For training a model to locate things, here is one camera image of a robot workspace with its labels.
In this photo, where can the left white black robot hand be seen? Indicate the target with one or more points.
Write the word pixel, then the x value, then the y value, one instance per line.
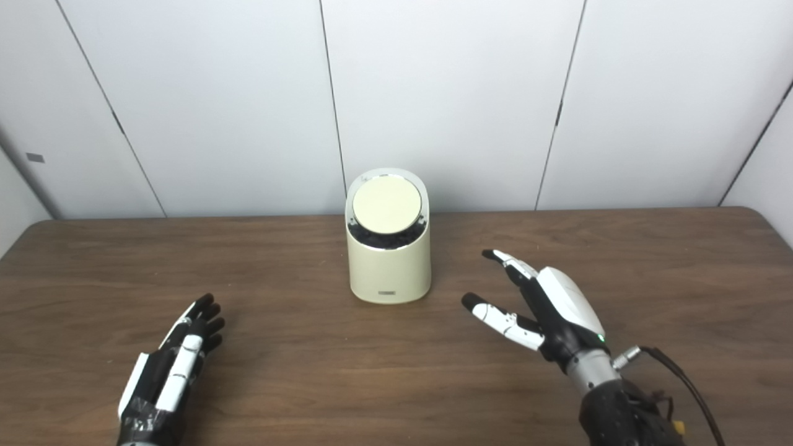
pixel 161 378

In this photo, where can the cream-colored round bin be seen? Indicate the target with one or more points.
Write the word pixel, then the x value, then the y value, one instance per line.
pixel 389 272

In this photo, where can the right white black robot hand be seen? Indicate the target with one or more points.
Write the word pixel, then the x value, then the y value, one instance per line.
pixel 567 303

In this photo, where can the small grey wall label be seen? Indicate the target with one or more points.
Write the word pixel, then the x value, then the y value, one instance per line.
pixel 35 157

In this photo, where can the black wall seam clip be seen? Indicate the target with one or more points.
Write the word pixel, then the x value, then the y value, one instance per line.
pixel 118 124
pixel 559 114

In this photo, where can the cream round bin lid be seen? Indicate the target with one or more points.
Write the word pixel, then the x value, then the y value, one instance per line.
pixel 387 204

